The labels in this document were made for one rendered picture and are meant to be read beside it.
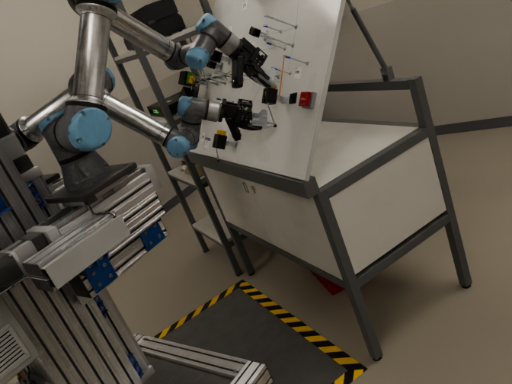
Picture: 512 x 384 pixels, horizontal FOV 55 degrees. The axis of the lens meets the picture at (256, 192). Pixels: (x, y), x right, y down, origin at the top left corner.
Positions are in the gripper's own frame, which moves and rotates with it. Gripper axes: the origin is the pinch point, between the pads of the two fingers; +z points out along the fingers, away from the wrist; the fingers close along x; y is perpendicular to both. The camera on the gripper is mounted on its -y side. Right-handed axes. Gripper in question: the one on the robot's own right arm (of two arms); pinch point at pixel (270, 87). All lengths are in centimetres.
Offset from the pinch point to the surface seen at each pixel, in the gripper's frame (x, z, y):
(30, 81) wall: 251, -70, -8
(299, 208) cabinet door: -1.5, 35.7, -32.0
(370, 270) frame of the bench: -17, 68, -39
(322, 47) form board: -20.2, 1.0, 14.8
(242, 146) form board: 30.2, 14.9, -15.9
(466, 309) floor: -24, 120, -30
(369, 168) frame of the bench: -21.7, 42.0, -8.7
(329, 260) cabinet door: -9, 55, -44
